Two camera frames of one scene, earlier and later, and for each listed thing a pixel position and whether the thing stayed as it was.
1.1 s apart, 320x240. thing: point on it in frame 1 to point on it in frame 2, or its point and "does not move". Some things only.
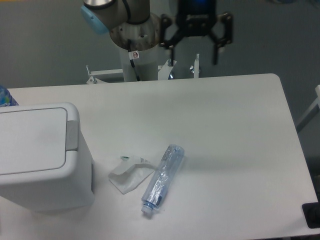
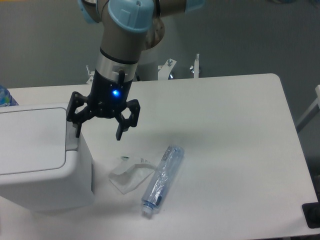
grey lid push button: x=72 y=136 does not move
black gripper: x=196 y=17 to x=108 y=97
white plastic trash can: x=45 y=164 does not move
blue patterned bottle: x=6 y=99 does not move
